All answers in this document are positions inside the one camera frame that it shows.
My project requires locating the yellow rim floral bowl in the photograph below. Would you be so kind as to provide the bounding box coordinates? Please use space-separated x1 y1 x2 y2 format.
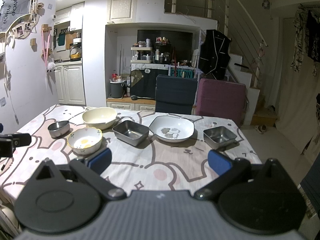
67 127 103 156

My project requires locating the small square steel tray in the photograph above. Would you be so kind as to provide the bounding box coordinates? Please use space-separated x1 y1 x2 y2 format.
203 126 237 150

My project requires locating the round steel bowl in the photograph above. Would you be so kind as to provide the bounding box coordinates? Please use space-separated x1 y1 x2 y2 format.
48 121 70 138

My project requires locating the cream two-handled bowl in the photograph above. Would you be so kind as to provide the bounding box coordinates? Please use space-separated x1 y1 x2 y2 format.
82 107 117 131

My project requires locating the large square steel tray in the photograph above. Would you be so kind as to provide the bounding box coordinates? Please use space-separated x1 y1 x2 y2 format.
112 120 149 147

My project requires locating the white ginkgo leaf bowl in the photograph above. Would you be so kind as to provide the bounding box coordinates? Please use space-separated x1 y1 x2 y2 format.
149 115 195 143

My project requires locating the cartoon bear tablecloth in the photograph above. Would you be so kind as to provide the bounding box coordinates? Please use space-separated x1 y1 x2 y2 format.
1 105 260 202

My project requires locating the maroon chair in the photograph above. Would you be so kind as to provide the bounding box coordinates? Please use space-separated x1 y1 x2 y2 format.
195 78 246 126

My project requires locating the low wooden drawer cabinet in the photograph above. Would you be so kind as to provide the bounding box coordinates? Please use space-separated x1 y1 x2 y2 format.
106 97 156 112

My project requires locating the grey trash bin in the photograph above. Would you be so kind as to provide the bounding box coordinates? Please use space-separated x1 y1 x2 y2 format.
110 81 125 99

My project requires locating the white kitchen cabinet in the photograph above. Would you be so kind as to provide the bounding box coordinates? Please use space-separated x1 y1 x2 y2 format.
54 62 86 106

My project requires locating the dark blue chair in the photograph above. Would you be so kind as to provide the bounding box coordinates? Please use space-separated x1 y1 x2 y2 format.
155 75 197 115

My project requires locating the black letter board sign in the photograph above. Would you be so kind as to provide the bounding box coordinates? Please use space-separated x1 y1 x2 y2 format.
130 68 169 99

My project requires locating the yellow pot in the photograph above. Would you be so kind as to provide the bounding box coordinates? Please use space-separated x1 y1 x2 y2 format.
70 51 81 61

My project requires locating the black hanging jacket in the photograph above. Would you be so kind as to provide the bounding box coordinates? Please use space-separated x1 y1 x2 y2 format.
199 29 231 80

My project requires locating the white storage shelf rack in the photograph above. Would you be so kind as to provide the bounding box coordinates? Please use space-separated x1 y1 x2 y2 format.
130 47 152 63

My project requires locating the white plush wall toy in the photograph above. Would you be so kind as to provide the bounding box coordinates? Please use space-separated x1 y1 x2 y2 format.
47 62 55 72

